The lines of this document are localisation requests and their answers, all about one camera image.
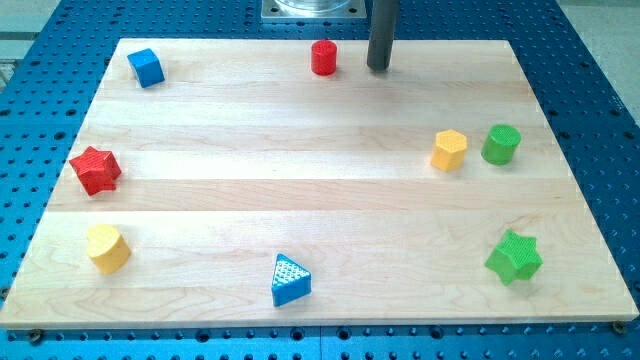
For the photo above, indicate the red cylinder block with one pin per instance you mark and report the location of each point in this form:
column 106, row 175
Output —
column 324, row 57

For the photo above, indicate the blue triangle block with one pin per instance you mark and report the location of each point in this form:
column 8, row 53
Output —
column 290, row 281

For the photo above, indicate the yellow hexagon block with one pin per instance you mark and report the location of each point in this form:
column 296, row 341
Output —
column 449, row 150

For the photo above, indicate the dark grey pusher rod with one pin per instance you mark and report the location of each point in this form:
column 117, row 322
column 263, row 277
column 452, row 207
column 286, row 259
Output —
column 382, row 32

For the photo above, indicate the green cylinder block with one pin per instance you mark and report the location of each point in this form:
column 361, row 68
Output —
column 500, row 144

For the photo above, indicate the blue cube block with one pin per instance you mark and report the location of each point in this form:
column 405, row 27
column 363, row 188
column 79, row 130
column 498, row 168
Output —
column 147, row 67

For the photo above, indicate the green star block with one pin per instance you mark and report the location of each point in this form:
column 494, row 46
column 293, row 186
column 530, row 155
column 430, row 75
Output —
column 515, row 257

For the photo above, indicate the red star block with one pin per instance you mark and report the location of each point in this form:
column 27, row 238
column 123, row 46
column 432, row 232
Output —
column 97, row 170

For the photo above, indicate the yellow heart block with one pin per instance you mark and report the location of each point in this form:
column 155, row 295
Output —
column 107, row 248

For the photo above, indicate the blue perforated metal table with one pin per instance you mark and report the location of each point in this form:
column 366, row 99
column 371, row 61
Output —
column 46, row 100

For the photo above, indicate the left board clamp screw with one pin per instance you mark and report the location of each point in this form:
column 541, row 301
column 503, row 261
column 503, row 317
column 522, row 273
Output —
column 35, row 336

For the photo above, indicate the board clamp screw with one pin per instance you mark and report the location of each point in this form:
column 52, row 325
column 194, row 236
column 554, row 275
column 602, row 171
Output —
column 618, row 327
column 35, row 336

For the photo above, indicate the right board clamp screw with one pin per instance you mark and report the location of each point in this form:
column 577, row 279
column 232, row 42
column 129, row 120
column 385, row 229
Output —
column 618, row 327

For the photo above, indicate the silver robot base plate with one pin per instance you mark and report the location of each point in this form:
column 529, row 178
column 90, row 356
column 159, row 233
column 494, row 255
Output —
column 313, row 9

